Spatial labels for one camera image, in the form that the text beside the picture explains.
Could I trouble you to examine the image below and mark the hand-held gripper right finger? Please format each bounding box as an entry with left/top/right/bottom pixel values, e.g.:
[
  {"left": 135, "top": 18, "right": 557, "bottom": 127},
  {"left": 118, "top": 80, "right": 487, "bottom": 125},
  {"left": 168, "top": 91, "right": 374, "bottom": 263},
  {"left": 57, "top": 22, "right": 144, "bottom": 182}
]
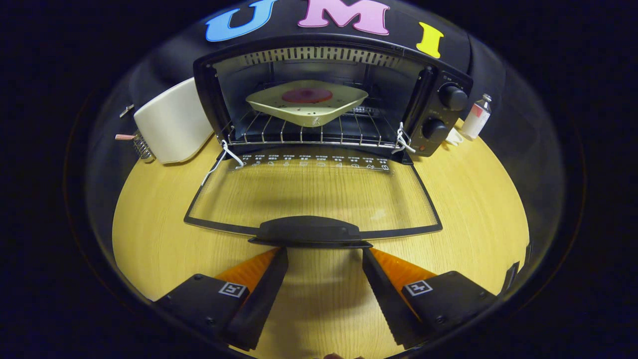
[{"left": 362, "top": 247, "right": 499, "bottom": 350}]

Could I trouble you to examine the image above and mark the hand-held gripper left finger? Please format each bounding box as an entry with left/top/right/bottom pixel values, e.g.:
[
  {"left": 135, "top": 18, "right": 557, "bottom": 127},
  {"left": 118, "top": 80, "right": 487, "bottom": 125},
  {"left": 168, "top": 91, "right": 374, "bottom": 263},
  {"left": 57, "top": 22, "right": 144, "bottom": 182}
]
[{"left": 155, "top": 247, "right": 290, "bottom": 352}]

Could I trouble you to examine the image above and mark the cream square tray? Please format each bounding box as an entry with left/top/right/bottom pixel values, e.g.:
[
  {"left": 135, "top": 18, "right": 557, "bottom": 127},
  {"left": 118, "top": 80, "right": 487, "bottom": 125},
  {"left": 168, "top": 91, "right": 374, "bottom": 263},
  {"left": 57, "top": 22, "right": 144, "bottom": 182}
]
[{"left": 246, "top": 80, "right": 369, "bottom": 128}]

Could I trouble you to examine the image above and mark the pink ham slice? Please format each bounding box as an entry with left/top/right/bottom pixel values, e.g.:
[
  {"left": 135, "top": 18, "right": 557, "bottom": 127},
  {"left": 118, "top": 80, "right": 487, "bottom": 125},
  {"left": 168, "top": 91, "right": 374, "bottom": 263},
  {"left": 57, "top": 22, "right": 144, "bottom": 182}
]
[{"left": 282, "top": 88, "right": 333, "bottom": 104}]

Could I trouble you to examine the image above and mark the black toaster oven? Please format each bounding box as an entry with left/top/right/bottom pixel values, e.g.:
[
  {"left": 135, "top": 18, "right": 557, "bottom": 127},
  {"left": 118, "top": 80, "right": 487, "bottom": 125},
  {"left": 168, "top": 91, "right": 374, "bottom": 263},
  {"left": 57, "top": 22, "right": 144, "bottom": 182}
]
[{"left": 183, "top": 34, "right": 474, "bottom": 249}]

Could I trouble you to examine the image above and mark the white toaster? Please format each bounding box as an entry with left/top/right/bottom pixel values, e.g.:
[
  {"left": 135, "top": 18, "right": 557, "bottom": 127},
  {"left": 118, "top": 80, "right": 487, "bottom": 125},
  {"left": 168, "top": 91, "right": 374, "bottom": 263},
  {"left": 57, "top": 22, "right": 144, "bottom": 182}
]
[{"left": 134, "top": 77, "right": 214, "bottom": 165}]

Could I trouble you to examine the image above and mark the clear plastic bottle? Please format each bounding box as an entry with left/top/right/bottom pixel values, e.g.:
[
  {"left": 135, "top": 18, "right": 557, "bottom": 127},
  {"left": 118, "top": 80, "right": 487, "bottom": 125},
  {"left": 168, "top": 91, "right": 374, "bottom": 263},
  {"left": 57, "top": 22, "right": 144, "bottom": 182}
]
[{"left": 460, "top": 94, "right": 492, "bottom": 141}]

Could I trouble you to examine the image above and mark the dark frame piece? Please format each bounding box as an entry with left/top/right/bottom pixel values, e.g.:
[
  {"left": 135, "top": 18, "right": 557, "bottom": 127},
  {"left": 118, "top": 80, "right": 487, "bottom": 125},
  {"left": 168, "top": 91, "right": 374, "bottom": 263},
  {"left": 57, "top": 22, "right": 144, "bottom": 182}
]
[{"left": 501, "top": 242, "right": 533, "bottom": 295}]

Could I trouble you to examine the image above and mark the metal wire oven rack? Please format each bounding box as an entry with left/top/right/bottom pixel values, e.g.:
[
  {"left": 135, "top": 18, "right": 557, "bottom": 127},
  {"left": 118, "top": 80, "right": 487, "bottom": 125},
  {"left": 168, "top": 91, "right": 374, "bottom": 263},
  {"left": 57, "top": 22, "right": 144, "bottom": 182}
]
[{"left": 219, "top": 107, "right": 410, "bottom": 149}]

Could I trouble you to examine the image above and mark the metal wire holder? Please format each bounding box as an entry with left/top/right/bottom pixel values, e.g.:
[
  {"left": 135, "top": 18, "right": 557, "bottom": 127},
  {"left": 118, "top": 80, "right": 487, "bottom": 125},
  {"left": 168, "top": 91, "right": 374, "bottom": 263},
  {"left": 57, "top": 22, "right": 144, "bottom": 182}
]
[{"left": 133, "top": 131, "right": 154, "bottom": 161}]

